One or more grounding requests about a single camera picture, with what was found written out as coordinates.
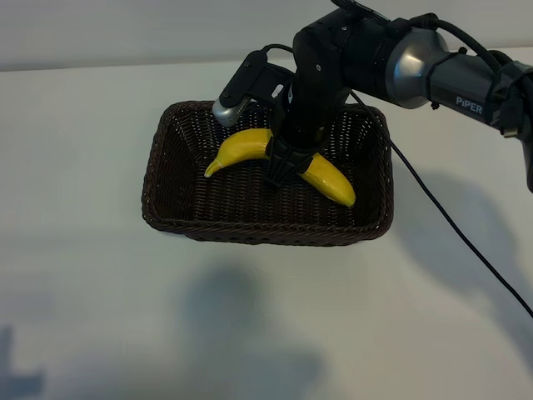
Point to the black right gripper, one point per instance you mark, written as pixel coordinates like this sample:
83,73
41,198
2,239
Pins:
312,112

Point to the yellow banana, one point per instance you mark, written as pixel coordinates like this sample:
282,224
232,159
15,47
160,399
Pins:
245,146

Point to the dark brown woven basket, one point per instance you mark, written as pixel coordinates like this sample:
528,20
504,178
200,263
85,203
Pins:
250,208

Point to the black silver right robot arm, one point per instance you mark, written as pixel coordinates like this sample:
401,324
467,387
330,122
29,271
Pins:
416,71

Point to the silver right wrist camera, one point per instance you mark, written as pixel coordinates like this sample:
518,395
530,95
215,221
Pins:
233,112

